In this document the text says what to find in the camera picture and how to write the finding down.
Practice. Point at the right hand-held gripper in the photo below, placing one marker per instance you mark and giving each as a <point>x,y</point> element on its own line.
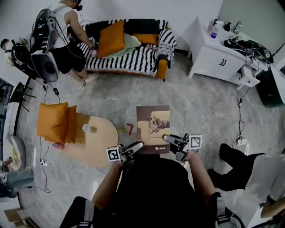
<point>195,141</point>

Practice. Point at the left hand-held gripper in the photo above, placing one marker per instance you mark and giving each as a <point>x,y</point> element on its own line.
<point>113,154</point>

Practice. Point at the brown photo cover book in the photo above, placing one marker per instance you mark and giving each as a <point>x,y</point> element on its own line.
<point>153,120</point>

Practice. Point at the person's left forearm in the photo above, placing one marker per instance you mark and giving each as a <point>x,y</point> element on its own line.
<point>107,187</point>

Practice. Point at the person's right forearm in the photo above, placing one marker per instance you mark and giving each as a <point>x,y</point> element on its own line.
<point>200,176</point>

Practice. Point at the light wooden coffee table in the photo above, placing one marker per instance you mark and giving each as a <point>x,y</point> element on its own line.
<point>100,144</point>

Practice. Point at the black white patterned sofa throw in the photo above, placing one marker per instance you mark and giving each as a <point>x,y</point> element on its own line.
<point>133,60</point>

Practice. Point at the red floor tape mark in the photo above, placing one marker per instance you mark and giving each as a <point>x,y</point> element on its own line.
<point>130,129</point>

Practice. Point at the person's black clothing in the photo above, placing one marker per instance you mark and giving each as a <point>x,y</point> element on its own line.
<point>151,191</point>

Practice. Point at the white paper cup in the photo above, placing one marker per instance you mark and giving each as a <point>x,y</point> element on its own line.
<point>85,128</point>

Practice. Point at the white power strip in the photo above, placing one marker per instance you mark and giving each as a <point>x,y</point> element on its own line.
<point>241,141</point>
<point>44,163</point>

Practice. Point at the pink spray bottle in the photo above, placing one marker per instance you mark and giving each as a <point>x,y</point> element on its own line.
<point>58,146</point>

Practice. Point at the white cabinet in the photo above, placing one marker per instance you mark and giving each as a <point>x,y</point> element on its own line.
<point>213,60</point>

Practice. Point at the white desk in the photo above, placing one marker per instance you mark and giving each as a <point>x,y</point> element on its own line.
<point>240,207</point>

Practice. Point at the light green knit blanket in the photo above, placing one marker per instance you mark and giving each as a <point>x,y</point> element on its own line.
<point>127,47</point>

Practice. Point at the black bin white lid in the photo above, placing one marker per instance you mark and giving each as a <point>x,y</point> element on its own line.
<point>269,89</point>

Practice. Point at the white bean bag seat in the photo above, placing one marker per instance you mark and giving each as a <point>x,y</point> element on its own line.
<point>16,151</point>

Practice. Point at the white spray bottle blue label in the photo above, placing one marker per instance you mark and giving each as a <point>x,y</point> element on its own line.
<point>216,30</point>

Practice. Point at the black wicker chair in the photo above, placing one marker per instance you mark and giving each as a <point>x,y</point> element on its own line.
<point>19,91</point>

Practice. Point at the chrome faucet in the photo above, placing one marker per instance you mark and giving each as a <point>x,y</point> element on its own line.
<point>236,26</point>

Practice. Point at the cardboard box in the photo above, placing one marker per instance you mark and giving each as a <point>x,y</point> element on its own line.
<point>15,214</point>

